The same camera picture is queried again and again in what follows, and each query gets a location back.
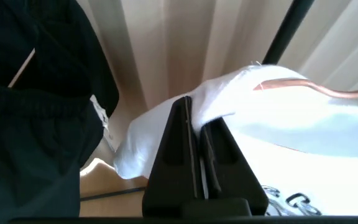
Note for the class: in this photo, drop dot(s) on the white garment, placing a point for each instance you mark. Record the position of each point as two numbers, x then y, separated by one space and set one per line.
291 124

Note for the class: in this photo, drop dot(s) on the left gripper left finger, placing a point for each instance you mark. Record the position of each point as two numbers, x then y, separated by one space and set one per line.
166 186

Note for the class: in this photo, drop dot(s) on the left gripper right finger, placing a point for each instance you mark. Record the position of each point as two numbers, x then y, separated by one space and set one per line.
238 183

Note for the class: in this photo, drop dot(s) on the black shorts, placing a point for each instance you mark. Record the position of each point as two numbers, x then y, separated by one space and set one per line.
26 124

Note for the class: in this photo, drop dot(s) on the beige curtain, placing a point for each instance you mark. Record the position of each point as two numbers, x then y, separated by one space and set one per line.
166 46

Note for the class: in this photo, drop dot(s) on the black clothes rack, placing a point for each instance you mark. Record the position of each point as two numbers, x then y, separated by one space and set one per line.
287 28

